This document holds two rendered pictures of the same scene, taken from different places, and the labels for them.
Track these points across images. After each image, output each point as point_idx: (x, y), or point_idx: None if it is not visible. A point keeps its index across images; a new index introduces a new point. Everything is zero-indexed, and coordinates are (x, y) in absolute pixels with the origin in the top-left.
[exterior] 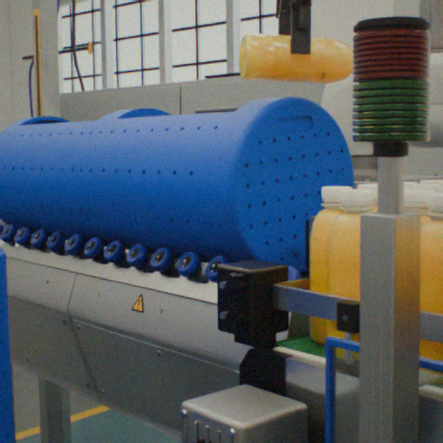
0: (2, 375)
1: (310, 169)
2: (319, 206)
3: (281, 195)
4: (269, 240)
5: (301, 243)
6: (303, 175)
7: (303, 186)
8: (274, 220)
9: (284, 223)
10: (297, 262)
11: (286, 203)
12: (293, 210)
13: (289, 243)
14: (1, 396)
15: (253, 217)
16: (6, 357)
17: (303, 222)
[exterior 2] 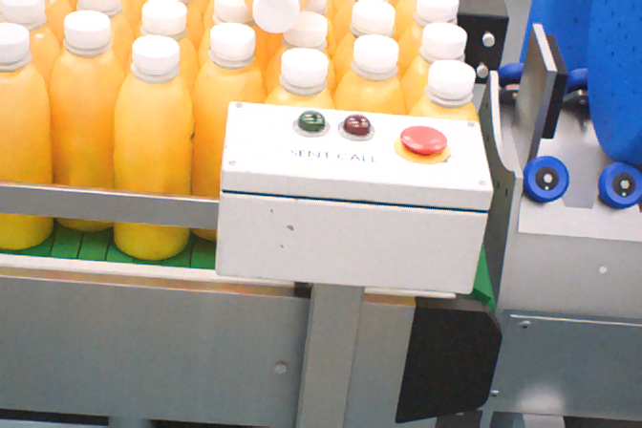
0: (572, 17)
1: (638, 2)
2: (628, 71)
3: (615, 9)
4: (595, 58)
5: (606, 100)
6: (632, 4)
7: (628, 20)
8: (604, 36)
9: (606, 52)
10: (597, 120)
11: (614, 27)
12: (614, 45)
13: (601, 85)
14: (566, 33)
15: (597, 11)
16: (587, 11)
17: (614, 74)
